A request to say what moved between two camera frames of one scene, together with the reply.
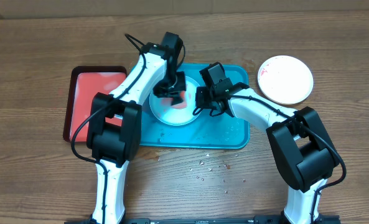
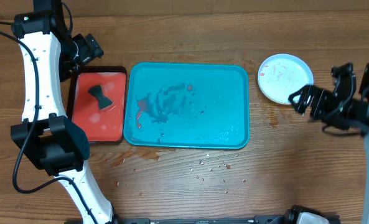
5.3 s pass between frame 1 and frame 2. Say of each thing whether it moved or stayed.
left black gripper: moved
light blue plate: moved
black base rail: stayed
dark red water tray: stayed
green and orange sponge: moved
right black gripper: moved
